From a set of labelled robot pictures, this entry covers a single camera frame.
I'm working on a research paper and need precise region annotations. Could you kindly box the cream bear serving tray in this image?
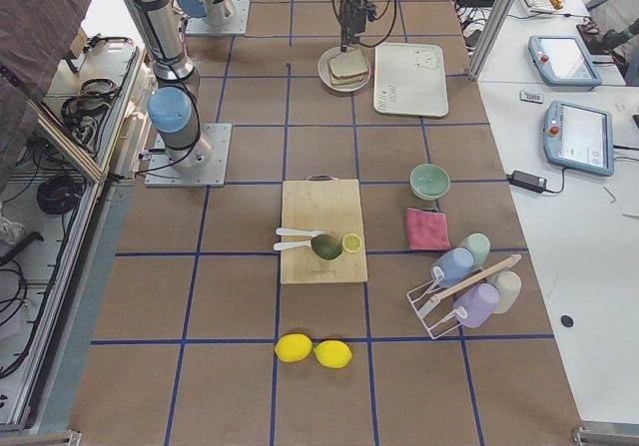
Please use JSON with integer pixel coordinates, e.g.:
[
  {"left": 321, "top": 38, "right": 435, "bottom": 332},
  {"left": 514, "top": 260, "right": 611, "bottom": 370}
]
[{"left": 373, "top": 42, "right": 449, "bottom": 118}]

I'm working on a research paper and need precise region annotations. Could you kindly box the aluminium frame post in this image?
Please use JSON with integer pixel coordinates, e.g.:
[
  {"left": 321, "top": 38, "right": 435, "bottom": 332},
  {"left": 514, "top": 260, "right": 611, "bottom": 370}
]
[{"left": 467, "top": 0, "right": 515, "bottom": 81}]

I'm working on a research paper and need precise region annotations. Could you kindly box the black power adapter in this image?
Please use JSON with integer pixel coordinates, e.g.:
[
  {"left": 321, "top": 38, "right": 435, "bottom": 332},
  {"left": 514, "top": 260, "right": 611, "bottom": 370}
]
[{"left": 506, "top": 170, "right": 547, "bottom": 193}]

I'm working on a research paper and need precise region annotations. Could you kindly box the white wire cup rack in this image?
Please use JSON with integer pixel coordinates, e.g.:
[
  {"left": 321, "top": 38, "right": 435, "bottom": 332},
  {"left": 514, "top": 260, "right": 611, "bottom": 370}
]
[{"left": 405, "top": 252, "right": 523, "bottom": 340}]

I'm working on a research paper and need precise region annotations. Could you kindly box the green bowl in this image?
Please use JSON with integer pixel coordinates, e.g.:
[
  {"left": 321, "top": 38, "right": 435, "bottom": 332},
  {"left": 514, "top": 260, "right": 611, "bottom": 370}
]
[{"left": 409, "top": 163, "right": 450, "bottom": 201}]

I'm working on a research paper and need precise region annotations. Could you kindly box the teach pendant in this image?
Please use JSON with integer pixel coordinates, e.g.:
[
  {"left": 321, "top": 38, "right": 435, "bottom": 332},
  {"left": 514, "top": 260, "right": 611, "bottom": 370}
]
[
  {"left": 527, "top": 36, "right": 602, "bottom": 89},
  {"left": 542, "top": 101, "right": 614, "bottom": 177}
]

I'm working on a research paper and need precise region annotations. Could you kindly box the bread slice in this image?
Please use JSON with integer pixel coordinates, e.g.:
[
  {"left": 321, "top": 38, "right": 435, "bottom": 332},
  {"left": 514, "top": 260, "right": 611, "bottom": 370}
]
[
  {"left": 328, "top": 70, "right": 370, "bottom": 92},
  {"left": 328, "top": 50, "right": 369, "bottom": 81}
]

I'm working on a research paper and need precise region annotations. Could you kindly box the beige cup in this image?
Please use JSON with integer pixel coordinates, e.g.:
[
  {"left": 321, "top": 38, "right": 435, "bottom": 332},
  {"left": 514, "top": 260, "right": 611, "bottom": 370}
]
[{"left": 487, "top": 270, "right": 522, "bottom": 314}]

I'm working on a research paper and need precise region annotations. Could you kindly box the yellow lemon right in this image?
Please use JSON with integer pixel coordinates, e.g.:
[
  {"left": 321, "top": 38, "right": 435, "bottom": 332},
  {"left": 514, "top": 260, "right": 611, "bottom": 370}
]
[{"left": 314, "top": 339, "right": 352, "bottom": 369}]

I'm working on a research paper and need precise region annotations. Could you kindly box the wooden cutting board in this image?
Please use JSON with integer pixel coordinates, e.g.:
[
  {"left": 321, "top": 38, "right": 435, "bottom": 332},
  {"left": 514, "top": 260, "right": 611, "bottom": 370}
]
[{"left": 281, "top": 180, "right": 367, "bottom": 284}]

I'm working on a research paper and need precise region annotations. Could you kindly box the white plastic fork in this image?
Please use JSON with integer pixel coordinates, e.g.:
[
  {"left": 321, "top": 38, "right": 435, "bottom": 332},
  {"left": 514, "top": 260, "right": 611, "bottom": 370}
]
[{"left": 273, "top": 239, "right": 312, "bottom": 251}]

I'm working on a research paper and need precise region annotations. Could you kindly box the pink cloth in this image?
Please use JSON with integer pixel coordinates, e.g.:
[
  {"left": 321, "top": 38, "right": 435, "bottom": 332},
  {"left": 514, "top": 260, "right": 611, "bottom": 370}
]
[{"left": 406, "top": 208, "right": 450, "bottom": 251}]

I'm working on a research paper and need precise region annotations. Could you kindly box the green cup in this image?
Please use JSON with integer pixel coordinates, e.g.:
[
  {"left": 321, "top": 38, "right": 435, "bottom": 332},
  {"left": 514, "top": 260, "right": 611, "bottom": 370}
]
[{"left": 458, "top": 232, "right": 490, "bottom": 270}]

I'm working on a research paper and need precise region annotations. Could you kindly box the teach pendant near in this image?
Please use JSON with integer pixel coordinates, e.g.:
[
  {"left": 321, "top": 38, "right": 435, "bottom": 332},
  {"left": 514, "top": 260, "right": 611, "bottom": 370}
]
[{"left": 542, "top": 101, "right": 614, "bottom": 177}]

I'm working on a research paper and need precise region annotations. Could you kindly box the teach pendant far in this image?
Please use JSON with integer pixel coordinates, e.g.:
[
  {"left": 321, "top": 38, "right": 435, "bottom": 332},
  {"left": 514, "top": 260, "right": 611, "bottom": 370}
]
[{"left": 527, "top": 36, "right": 602, "bottom": 89}]

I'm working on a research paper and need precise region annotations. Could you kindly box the yellow lemon left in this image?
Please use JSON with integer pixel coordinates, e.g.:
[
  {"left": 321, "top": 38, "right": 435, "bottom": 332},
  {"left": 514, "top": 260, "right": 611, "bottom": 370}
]
[{"left": 274, "top": 333, "right": 313, "bottom": 363}]

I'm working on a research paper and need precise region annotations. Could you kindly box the avocado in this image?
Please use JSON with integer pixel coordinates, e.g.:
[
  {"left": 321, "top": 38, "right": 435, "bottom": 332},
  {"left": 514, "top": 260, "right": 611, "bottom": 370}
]
[{"left": 311, "top": 234, "right": 342, "bottom": 260}]

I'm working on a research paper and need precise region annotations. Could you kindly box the purple cup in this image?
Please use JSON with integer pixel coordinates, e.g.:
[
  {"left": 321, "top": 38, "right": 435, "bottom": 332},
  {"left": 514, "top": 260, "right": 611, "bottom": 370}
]
[{"left": 453, "top": 283, "right": 500, "bottom": 328}]

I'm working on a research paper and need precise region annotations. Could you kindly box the blue cup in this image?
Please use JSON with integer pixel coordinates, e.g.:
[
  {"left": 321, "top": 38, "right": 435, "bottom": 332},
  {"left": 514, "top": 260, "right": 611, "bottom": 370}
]
[{"left": 430, "top": 247, "right": 474, "bottom": 288}]

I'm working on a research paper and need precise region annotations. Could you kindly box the white plastic knife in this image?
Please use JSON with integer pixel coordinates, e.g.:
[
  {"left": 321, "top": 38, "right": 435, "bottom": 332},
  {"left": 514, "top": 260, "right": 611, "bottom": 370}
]
[{"left": 276, "top": 226, "right": 329, "bottom": 237}]

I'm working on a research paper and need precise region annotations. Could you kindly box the lemon half slice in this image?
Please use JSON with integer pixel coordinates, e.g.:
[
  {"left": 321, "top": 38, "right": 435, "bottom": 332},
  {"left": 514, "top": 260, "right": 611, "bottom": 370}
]
[{"left": 341, "top": 232, "right": 363, "bottom": 253}]

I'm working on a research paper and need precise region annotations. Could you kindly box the yellow lemon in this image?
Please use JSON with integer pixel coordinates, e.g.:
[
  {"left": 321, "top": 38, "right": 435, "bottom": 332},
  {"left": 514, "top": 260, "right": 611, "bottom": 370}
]
[
  {"left": 274, "top": 333, "right": 313, "bottom": 363},
  {"left": 314, "top": 339, "right": 352, "bottom": 369}
]

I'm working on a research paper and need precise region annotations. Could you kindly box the white round plate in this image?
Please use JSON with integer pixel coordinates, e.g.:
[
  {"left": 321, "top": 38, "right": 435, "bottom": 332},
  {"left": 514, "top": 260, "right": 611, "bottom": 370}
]
[{"left": 318, "top": 47, "right": 360, "bottom": 93}]

